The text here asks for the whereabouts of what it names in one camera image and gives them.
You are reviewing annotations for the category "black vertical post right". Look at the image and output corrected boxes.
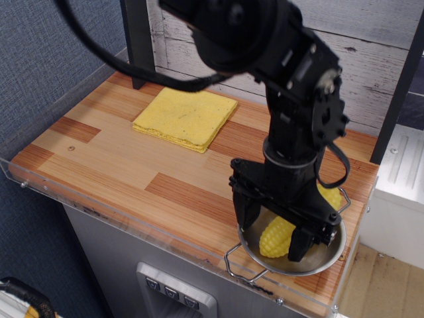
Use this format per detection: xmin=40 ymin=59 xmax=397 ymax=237
xmin=370 ymin=13 xmax=423 ymax=164

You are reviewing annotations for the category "yellow plastic corn cob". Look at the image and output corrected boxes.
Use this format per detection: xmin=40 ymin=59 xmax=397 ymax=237
xmin=259 ymin=184 xmax=342 ymax=258

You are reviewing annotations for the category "grey toy fridge cabinet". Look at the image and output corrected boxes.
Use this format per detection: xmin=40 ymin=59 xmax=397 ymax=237
xmin=65 ymin=207 xmax=301 ymax=317

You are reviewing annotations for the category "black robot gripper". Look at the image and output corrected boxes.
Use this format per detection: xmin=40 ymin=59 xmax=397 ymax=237
xmin=229 ymin=155 xmax=341 ymax=262

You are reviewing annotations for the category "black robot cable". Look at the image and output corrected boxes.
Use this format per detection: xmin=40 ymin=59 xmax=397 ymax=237
xmin=54 ymin=0 xmax=229 ymax=93

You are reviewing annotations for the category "yellow object bottom left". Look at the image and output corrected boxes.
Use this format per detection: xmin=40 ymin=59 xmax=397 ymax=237
xmin=24 ymin=305 xmax=40 ymax=318

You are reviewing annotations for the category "silver dispenser button panel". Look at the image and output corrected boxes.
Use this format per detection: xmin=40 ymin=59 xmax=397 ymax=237
xmin=136 ymin=262 xmax=218 ymax=317

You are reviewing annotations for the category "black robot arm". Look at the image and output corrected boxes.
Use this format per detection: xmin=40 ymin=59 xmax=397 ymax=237
xmin=160 ymin=1 xmax=349 ymax=262

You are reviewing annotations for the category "small stainless steel pan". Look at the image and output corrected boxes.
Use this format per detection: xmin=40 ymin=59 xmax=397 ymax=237
xmin=224 ymin=208 xmax=347 ymax=284

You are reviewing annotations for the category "folded yellow cloth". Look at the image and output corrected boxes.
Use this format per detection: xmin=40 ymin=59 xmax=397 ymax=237
xmin=132 ymin=87 xmax=238 ymax=153

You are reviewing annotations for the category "white toy sink unit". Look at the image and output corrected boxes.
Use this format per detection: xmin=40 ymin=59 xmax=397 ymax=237
xmin=358 ymin=125 xmax=423 ymax=268

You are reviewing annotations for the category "clear acrylic table guard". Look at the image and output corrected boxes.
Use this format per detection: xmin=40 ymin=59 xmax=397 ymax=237
xmin=1 ymin=68 xmax=377 ymax=317

